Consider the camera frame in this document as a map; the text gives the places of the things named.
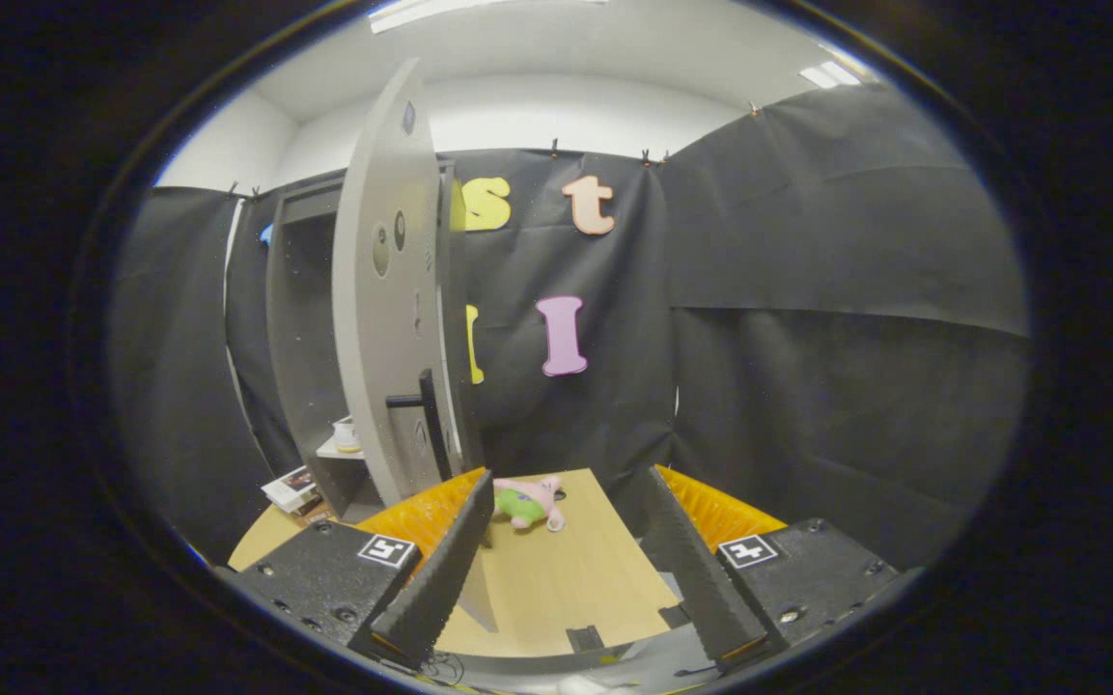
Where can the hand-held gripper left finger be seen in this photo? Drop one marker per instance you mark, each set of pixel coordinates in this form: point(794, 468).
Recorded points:
point(435, 579)

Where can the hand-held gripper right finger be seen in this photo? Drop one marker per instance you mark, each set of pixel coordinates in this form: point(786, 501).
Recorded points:
point(701, 579)

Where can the white shoe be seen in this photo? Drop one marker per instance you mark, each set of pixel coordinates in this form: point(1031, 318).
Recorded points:
point(347, 434)

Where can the light grey shoe cabinet door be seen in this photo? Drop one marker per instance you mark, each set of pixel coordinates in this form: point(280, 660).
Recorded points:
point(382, 338)

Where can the dark grey shoe cabinet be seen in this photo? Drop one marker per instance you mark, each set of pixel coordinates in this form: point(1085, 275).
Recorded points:
point(310, 338)

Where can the small black block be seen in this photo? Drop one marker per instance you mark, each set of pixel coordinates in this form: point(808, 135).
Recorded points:
point(674, 616)
point(585, 638)

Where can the pink green plush toy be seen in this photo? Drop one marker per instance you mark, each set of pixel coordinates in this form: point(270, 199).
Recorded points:
point(527, 504)

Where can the brown book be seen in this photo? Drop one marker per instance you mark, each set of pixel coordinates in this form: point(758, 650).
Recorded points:
point(313, 512)

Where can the white book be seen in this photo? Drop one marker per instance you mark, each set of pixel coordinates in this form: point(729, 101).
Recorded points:
point(288, 487)

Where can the black backdrop cloth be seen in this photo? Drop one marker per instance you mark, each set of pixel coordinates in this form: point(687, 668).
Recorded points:
point(807, 386)

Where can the ceiling light panel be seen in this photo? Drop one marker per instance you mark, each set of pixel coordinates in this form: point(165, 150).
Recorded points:
point(459, 12)
point(831, 73)

